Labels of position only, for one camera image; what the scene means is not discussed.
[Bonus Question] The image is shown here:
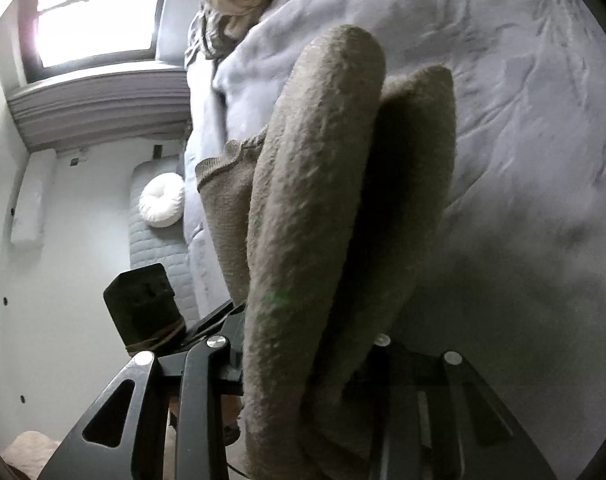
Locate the bright window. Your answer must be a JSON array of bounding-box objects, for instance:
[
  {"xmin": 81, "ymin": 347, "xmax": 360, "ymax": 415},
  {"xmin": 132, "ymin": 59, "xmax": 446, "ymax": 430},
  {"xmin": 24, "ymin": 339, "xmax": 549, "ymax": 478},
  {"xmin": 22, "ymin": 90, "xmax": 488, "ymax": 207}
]
[{"xmin": 23, "ymin": 0, "xmax": 176, "ymax": 83}]

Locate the grey bed blanket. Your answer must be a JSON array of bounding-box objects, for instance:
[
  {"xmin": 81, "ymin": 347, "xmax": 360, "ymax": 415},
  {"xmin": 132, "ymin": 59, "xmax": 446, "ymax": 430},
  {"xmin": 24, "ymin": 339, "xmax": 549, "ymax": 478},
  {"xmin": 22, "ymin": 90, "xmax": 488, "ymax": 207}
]
[{"xmin": 183, "ymin": 0, "xmax": 606, "ymax": 461}]

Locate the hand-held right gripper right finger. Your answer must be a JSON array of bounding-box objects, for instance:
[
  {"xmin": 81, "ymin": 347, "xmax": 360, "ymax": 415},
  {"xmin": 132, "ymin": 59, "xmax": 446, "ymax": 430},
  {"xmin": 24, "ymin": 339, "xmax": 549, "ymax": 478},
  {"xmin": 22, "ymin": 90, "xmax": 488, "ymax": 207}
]
[{"xmin": 343, "ymin": 332, "xmax": 558, "ymax": 480}]

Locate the grey ribbed window ledge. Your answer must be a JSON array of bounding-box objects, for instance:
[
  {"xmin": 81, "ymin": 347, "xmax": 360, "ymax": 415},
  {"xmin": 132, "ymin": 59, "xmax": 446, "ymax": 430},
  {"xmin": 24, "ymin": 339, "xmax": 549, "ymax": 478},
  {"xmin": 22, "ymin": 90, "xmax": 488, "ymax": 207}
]
[{"xmin": 7, "ymin": 70, "xmax": 192, "ymax": 153}]

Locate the beige fuzzy rug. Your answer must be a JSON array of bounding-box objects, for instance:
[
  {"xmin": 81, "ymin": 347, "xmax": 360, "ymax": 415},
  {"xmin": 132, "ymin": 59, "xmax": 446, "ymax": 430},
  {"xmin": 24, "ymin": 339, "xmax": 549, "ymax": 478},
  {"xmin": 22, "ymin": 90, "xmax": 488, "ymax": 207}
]
[{"xmin": 3, "ymin": 430, "xmax": 61, "ymax": 468}]

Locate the white wall panel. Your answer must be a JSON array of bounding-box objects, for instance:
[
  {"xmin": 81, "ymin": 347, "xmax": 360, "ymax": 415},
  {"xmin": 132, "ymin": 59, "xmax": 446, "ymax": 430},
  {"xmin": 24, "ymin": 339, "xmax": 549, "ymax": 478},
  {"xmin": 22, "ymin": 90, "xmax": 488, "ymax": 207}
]
[{"xmin": 10, "ymin": 160, "xmax": 56, "ymax": 246}]

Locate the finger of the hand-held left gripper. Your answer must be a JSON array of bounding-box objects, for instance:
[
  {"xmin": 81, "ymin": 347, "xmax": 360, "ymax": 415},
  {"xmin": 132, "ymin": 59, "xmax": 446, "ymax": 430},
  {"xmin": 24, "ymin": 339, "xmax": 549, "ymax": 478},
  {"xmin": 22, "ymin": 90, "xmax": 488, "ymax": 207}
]
[{"xmin": 180, "ymin": 299, "xmax": 246, "ymax": 348}]

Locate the beige knit sweater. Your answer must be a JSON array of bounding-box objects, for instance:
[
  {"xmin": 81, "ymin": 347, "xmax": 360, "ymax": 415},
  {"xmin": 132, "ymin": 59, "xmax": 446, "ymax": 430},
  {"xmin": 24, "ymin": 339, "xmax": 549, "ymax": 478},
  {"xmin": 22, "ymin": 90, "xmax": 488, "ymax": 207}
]
[{"xmin": 195, "ymin": 24, "xmax": 458, "ymax": 480}]

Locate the white round cushion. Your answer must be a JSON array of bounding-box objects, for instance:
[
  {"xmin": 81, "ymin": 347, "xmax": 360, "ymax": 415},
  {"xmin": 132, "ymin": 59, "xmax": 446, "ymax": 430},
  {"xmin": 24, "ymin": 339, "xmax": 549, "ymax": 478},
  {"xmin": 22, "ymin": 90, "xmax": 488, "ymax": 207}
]
[{"xmin": 139, "ymin": 172, "xmax": 186, "ymax": 229}]

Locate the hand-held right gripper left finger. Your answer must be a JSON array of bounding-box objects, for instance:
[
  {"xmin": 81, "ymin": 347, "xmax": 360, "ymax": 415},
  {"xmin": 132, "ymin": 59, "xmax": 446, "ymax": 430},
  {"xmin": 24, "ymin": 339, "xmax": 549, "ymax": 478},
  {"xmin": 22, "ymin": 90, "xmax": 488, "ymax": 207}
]
[{"xmin": 37, "ymin": 310, "xmax": 247, "ymax": 480}]

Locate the grey quilted mat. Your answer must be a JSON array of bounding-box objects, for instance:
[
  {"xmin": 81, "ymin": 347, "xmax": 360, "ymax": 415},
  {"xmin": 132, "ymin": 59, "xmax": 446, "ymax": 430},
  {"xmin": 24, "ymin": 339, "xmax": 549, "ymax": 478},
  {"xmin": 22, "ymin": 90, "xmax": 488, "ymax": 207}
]
[{"xmin": 128, "ymin": 157, "xmax": 204, "ymax": 321}]

